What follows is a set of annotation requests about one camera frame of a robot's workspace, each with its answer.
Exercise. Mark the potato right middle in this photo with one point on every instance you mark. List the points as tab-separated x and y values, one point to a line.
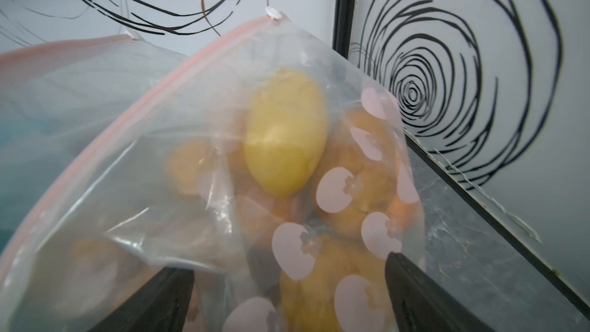
345	291

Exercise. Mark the clear zipper bag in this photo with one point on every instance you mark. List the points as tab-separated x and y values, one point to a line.
56	98
111	221

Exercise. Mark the potato top right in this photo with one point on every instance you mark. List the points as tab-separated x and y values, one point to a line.
358	175

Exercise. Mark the potato bottom left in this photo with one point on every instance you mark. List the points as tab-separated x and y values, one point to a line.
193	166

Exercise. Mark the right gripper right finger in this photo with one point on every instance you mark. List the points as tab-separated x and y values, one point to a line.
421	305

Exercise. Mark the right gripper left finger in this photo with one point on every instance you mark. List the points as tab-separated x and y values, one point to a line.
160	305

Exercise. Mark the green yellowish potato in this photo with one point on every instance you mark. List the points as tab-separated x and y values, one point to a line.
286	132

